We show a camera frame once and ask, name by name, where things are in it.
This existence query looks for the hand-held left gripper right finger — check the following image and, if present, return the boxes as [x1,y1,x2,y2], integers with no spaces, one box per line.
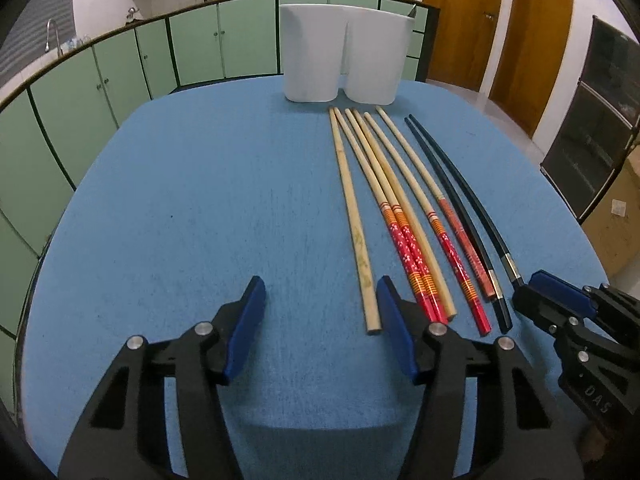
[376,275,583,480]

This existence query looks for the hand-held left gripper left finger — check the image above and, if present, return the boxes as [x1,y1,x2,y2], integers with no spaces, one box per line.
[57,275,267,480]

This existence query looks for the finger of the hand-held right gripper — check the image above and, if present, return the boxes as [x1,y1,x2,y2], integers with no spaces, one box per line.
[531,270,640,346]
[512,286,601,376]

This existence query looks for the plain bamboo chopstick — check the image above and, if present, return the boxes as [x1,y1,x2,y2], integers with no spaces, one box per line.
[328,107,383,336]
[351,107,458,321]

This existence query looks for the red floral bamboo chopstick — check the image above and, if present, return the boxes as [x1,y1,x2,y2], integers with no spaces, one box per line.
[334,107,441,323]
[345,107,449,325]

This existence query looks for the red banded bamboo chopstick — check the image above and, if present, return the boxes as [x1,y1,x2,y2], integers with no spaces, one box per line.
[364,111,494,337]

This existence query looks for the orange-red printed bamboo chopstick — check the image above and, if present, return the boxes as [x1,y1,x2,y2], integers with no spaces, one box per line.
[375,105,497,302]

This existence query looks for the black chopstick with metal band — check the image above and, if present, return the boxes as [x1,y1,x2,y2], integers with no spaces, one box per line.
[405,119,514,333]
[410,114,521,287]

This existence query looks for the white two-compartment utensil holder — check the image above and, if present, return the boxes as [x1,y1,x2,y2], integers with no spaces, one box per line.
[279,3,416,106]

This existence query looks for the cardboard box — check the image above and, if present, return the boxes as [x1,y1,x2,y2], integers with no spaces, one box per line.
[580,155,640,281]

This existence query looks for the blue table cloth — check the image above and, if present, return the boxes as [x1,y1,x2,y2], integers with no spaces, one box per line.
[20,75,611,480]

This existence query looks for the black glass-door cabinet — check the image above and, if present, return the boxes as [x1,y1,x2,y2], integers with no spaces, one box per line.
[540,15,640,226]

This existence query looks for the brown wooden door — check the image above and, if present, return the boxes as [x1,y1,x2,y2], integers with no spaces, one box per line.
[422,0,506,92]
[487,0,576,136]

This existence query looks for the green kitchen base cabinets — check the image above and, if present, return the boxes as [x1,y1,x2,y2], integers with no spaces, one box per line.
[0,0,441,401]

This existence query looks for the metal sink faucet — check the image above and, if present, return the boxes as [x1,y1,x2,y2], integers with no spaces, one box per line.
[45,19,63,56]

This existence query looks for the grey window blind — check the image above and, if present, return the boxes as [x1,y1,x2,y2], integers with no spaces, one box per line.
[0,0,76,76]

